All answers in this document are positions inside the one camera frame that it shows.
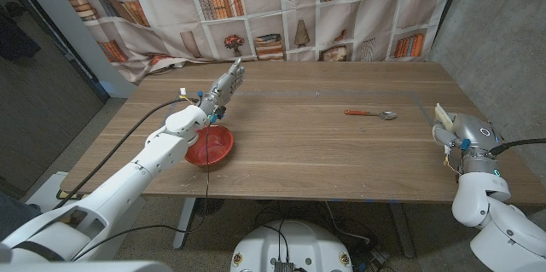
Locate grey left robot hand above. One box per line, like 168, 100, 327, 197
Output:
198, 57, 247, 116

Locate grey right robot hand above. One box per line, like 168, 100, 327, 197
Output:
432, 112, 502, 159

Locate pale yellow sponge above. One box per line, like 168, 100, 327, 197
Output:
434, 103, 455, 133

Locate red plastic bowl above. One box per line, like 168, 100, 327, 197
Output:
183, 124, 235, 167

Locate printed bookshelf backdrop cloth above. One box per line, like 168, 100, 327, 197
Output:
45, 0, 464, 85

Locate white table leg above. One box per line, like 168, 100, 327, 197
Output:
172, 197, 197, 251
388, 202, 415, 259

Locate floor power strip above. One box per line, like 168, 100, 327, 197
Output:
369, 246, 390, 266

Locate white robot torso base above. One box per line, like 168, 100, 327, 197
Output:
229, 219, 354, 272

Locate white floor plate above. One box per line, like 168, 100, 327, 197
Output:
24, 171, 70, 217

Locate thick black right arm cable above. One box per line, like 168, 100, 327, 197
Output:
488, 136, 546, 157

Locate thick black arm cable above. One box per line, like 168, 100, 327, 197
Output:
488, 136, 546, 157
53, 95, 200, 211

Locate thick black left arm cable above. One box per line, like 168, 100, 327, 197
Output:
53, 95, 200, 211

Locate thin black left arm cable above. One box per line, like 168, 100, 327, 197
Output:
70, 112, 221, 263

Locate red-handled metal spoon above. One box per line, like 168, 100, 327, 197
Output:
344, 109, 398, 121

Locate white floor cable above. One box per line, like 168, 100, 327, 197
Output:
324, 201, 371, 246

